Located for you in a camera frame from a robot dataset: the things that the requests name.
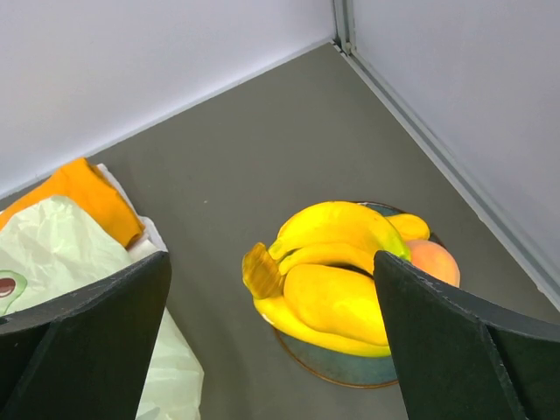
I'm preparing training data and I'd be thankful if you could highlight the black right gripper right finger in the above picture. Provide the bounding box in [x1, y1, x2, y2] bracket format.
[373, 251, 559, 419]

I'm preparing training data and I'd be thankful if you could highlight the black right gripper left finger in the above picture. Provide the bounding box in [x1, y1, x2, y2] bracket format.
[1, 251, 172, 419]

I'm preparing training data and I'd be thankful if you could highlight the orange folded cloth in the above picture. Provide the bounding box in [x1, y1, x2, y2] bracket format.
[1, 157, 144, 248]

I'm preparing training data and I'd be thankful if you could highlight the yellow mango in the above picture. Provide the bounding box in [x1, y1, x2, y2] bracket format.
[283, 264, 388, 347]

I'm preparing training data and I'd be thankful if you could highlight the green avocado print plastic bag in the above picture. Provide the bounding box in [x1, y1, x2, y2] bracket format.
[1, 196, 204, 419]

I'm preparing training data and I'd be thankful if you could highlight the aluminium frame rail right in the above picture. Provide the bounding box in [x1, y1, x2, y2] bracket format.
[333, 1, 559, 308]

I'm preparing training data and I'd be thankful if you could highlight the yellow banana bunch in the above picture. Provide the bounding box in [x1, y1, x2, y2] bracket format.
[253, 297, 390, 358]
[242, 201, 431, 299]

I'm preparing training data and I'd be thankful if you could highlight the white paper sheet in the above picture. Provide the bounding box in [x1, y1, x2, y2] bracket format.
[97, 164, 168, 262]

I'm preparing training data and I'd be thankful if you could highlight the peach fruit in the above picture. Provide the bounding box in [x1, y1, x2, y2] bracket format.
[407, 240, 460, 287]

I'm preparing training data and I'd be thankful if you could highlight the dark teal plate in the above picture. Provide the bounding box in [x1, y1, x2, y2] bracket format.
[277, 203, 440, 388]

